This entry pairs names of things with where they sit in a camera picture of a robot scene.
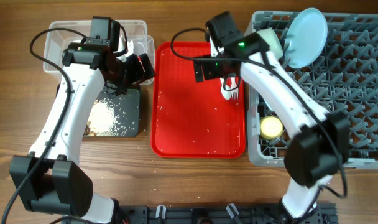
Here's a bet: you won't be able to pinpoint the white napkin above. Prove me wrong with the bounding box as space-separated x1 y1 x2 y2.
118 38 134 58

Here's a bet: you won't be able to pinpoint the white plastic spoon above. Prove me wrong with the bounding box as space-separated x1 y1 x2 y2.
220 78 232 100

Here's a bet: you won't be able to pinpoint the white plastic fork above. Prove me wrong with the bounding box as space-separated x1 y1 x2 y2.
230 77 239 100

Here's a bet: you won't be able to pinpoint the food scraps with rice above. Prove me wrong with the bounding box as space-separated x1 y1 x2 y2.
83 98 137 137

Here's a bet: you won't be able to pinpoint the green bowl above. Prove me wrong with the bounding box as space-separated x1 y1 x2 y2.
256 28 284 59

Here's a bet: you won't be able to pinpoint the yellow plastic cup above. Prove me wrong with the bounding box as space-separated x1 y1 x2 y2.
260 116 284 140

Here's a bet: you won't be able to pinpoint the light blue plate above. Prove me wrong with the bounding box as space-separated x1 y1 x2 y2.
284 8 328 68

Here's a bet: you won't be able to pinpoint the small blue bowl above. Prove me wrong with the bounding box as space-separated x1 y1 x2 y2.
259 95 274 112

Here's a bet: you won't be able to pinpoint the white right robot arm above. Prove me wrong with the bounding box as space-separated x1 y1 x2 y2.
192 11 349 222

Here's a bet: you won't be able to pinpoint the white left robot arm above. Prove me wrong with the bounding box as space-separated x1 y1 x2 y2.
2 17 155 223

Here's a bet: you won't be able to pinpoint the black waste tray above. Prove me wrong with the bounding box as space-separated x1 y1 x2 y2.
50 81 142 138

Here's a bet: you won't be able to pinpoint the grey dishwasher rack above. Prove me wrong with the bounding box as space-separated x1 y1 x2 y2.
245 11 378 169

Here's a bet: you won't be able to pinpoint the red plastic tray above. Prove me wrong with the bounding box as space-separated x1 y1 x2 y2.
150 42 246 159

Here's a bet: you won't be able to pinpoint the clear plastic bin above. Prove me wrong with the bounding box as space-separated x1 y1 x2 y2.
43 17 154 86

